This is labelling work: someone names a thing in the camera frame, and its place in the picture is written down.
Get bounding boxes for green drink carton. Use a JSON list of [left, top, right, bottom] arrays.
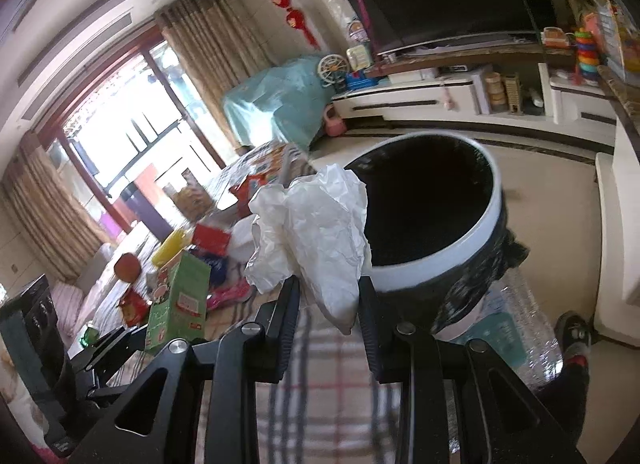
[[144, 250, 210, 354]]

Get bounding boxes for white paper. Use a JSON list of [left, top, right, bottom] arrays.
[[245, 164, 371, 335]]

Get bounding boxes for red snack wrapper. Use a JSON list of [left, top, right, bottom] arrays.
[[118, 288, 150, 328]]

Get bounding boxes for yellow foam fruit net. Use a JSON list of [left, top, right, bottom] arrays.
[[151, 228, 192, 268]]

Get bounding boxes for orange snack packet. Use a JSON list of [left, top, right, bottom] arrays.
[[229, 173, 270, 218]]

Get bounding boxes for white-rimmed black trash bin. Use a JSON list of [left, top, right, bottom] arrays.
[[345, 131, 528, 333]]

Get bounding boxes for plaid table cloth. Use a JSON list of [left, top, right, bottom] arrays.
[[106, 287, 402, 464]]

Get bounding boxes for beige curtain left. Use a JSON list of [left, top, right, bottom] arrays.
[[1, 132, 111, 283]]

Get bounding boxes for beige curtain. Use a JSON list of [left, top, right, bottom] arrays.
[[1, 132, 111, 283], [154, 0, 274, 149]]

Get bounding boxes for red apple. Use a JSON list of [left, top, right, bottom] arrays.
[[114, 253, 142, 284]]

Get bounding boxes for clear snack jar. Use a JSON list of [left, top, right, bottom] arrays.
[[171, 180, 214, 223]]

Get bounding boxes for children's picture book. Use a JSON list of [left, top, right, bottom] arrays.
[[207, 140, 314, 210]]

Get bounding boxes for pink kettlebell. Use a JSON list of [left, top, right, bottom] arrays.
[[322, 104, 347, 137]]

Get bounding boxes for light blue covered furniture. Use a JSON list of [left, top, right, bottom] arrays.
[[222, 56, 333, 151]]

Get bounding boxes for white TV cabinet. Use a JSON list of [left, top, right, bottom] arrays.
[[332, 68, 616, 154]]

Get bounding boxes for white ferris wheel toy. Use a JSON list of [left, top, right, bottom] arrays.
[[317, 54, 350, 92]]

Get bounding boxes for beige curtain right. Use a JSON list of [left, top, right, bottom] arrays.
[[154, 0, 274, 149]]

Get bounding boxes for colourful stacking ring toy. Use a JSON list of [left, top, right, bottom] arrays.
[[574, 29, 600, 85]]

